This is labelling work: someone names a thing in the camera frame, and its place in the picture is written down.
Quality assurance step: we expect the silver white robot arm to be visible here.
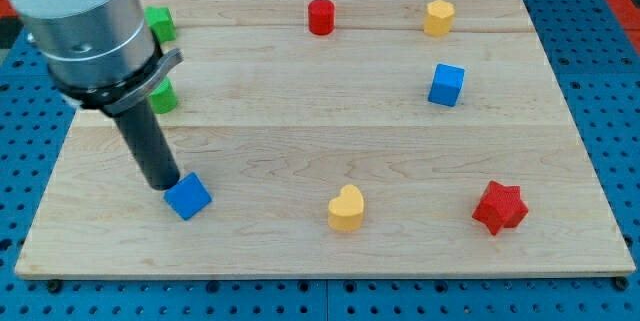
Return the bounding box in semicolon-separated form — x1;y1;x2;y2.
9;0;183;116

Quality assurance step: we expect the green cube block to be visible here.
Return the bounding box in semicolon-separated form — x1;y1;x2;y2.
144;6;176;43

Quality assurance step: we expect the green cylinder block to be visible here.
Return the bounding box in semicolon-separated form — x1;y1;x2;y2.
147;77;178;114

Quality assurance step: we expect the blue cube block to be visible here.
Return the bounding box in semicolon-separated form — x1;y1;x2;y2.
427;64;465;107

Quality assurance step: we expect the yellow hexagon block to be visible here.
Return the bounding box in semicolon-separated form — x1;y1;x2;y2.
423;0;455;37

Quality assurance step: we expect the wooden board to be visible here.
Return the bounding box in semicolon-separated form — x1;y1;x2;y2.
15;0;636;280

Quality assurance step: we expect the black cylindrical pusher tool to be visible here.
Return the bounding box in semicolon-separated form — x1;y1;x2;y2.
114;100;180;190

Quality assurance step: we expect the blue triangle block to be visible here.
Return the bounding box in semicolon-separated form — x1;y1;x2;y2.
164;172;213;220

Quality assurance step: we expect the yellow heart block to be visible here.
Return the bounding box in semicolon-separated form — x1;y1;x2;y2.
327;184;365;232

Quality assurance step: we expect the red star block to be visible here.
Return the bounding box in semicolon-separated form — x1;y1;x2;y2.
472;180;529;236

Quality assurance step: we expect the red cylinder block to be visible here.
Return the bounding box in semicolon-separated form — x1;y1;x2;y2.
308;0;335;36

